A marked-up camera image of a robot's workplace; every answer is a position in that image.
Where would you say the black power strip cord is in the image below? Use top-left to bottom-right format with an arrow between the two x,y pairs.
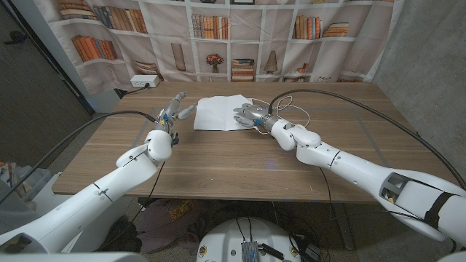
114,82 -> 151,99

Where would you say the thin white cable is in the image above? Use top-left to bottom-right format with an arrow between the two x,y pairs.
250,95 -> 311,128

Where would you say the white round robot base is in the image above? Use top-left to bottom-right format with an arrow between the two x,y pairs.
196,217 -> 302,262

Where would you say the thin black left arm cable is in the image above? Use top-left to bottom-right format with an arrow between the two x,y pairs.
98,162 -> 167,250

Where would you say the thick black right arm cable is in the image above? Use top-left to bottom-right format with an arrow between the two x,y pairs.
268,88 -> 466,190

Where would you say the person in grey clothes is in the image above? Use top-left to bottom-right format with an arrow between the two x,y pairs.
0,178 -> 41,234

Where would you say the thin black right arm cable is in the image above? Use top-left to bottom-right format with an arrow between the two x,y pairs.
318,166 -> 333,219

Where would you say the grey metal table leg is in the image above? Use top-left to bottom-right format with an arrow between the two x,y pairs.
333,202 -> 356,251

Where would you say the white paper sheet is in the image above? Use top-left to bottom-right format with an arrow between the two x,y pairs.
193,94 -> 254,132

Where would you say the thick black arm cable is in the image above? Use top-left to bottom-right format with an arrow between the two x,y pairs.
0,110 -> 158,204
268,88 -> 466,190

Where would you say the white power strip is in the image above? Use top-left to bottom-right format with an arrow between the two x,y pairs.
130,74 -> 161,89

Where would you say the black bag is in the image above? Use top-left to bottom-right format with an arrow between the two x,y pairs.
98,216 -> 143,253

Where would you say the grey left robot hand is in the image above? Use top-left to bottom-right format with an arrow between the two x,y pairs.
154,90 -> 199,133

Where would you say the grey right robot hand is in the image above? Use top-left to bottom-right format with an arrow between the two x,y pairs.
232,103 -> 280,132

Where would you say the purple cloth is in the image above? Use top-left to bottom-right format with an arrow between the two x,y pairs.
136,199 -> 205,255

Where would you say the printed bookshelf backdrop cloth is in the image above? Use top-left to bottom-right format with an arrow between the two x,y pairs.
34,0 -> 406,96

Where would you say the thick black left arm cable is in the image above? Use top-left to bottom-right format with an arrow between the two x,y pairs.
0,110 -> 158,204

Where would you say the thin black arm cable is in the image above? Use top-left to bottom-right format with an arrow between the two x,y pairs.
98,162 -> 167,250
318,166 -> 333,219

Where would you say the clear plastic storage box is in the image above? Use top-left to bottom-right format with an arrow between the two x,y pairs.
0,162 -> 52,201

